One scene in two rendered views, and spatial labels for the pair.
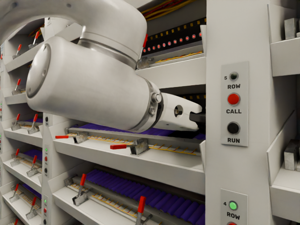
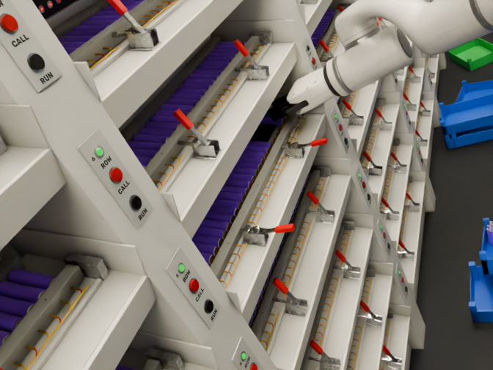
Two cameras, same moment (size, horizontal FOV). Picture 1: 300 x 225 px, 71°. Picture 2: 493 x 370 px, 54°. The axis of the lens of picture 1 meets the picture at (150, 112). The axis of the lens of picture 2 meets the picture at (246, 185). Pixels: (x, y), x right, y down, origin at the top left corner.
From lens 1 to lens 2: 126 cm
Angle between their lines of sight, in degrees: 97
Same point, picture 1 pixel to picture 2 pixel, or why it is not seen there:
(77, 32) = (164, 69)
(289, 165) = not seen: hidden behind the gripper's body
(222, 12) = (287, 9)
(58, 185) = not seen: outside the picture
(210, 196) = (331, 123)
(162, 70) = (284, 64)
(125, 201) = (294, 238)
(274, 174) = not seen: hidden behind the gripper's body
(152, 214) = (305, 208)
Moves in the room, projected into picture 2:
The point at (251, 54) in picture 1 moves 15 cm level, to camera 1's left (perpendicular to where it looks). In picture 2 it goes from (304, 33) to (336, 38)
